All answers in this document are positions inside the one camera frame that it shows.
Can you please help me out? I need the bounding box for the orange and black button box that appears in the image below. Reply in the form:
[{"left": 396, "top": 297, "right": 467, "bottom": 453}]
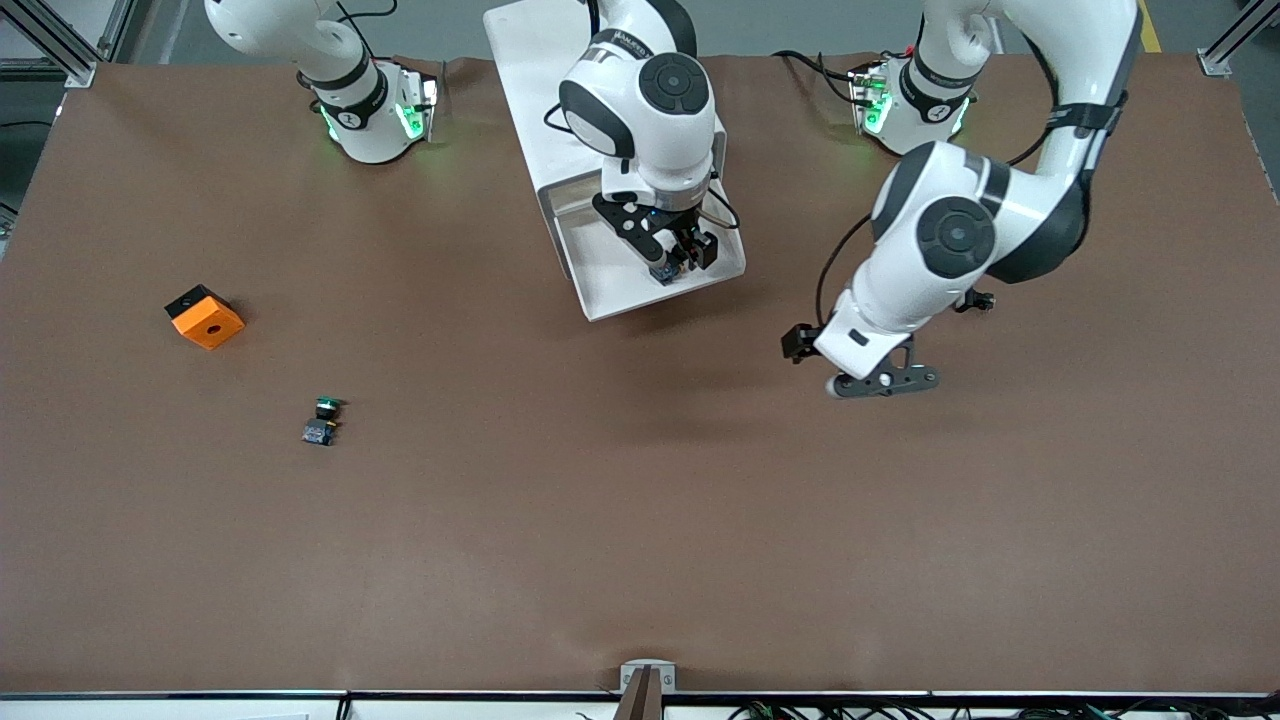
[{"left": 164, "top": 284, "right": 246, "bottom": 351}]

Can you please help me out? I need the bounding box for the grey metal bracket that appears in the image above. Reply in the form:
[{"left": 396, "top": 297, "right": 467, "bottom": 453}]
[{"left": 620, "top": 660, "right": 677, "bottom": 694}]

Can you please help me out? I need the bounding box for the brown camera post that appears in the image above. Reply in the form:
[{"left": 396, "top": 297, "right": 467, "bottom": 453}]
[{"left": 615, "top": 668, "right": 666, "bottom": 720}]

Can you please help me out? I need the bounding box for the black cable bundle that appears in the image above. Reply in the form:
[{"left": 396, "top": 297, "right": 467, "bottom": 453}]
[{"left": 730, "top": 700, "right": 1280, "bottom": 720}]

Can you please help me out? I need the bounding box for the aluminium frame profile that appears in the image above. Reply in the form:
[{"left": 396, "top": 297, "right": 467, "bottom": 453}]
[
  {"left": 0, "top": 0, "right": 136, "bottom": 91},
  {"left": 1198, "top": 0, "right": 1280, "bottom": 79}
]

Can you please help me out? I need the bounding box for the white table edge rail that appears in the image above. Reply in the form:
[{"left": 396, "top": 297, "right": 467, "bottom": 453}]
[{"left": 0, "top": 688, "right": 1280, "bottom": 720}]

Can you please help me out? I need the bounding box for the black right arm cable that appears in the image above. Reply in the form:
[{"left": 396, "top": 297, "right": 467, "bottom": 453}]
[{"left": 700, "top": 172, "right": 743, "bottom": 233}]

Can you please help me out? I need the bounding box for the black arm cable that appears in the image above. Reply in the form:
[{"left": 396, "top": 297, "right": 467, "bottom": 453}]
[
  {"left": 816, "top": 212, "right": 876, "bottom": 331},
  {"left": 700, "top": 172, "right": 743, "bottom": 233}
]

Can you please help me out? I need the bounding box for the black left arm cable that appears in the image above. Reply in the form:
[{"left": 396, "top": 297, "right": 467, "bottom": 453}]
[{"left": 816, "top": 212, "right": 876, "bottom": 331}]

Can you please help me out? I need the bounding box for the black base power cable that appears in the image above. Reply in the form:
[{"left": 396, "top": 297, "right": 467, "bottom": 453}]
[{"left": 772, "top": 48, "right": 861, "bottom": 106}]

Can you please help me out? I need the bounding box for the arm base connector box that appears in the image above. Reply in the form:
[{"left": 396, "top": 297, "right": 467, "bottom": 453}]
[
  {"left": 398, "top": 68, "right": 441, "bottom": 143},
  {"left": 850, "top": 62, "right": 893, "bottom": 136}
]

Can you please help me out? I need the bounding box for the green push button switch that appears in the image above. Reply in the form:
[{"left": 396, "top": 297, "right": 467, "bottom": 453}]
[{"left": 302, "top": 397, "right": 347, "bottom": 447}]

